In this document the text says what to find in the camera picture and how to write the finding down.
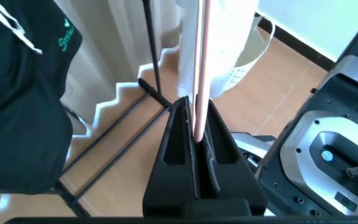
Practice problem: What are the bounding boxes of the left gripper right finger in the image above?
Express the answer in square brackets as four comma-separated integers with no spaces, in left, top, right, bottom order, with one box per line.
[197,98,269,218]

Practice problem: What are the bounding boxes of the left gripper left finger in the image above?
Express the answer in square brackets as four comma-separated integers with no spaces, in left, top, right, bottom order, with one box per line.
[141,95,201,218]

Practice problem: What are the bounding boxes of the pink clothes hanger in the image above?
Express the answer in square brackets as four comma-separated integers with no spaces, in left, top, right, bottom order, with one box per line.
[192,0,213,143]

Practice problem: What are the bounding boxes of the white garment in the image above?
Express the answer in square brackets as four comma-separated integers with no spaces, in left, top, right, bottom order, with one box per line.
[175,0,260,100]

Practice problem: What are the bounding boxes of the black garment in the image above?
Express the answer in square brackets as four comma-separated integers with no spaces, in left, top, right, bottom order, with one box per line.
[0,0,83,196]

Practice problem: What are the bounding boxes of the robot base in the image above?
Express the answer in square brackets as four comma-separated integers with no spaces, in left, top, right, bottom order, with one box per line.
[231,6,358,218]

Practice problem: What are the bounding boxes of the white laundry basket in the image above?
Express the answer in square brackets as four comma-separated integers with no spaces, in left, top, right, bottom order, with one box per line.
[211,15,276,95]

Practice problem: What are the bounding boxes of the black clothes rack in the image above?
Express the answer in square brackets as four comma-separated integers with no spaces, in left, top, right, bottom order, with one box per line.
[52,0,174,218]

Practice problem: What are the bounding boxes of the beige curtain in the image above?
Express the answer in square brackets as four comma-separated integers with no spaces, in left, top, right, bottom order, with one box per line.
[52,0,186,125]

